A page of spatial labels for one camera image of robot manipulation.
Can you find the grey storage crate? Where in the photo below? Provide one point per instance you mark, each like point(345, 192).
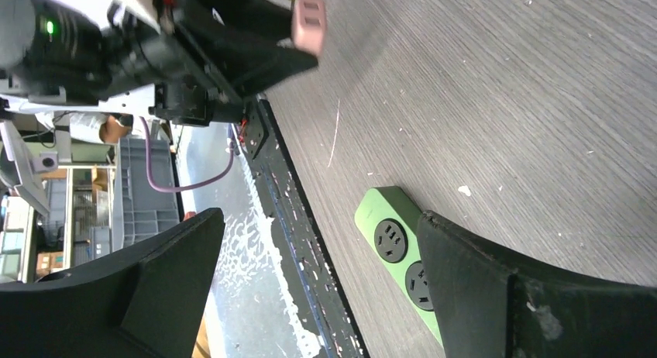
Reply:
point(138, 211)

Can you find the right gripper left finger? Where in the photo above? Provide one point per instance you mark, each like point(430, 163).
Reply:
point(146, 300)

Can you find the pink adapter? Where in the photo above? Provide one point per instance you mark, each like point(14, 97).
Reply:
point(309, 26)

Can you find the green power strip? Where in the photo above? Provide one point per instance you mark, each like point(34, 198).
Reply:
point(387, 219)

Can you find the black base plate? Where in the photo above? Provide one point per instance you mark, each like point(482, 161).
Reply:
point(307, 266)

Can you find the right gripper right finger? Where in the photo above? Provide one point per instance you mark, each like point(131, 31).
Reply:
point(492, 301)

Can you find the metal storage shelf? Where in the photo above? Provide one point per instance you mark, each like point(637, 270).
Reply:
point(76, 229)

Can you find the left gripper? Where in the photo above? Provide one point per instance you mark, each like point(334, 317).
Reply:
point(241, 37)

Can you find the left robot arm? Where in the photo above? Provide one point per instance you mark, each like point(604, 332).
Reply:
point(52, 55)

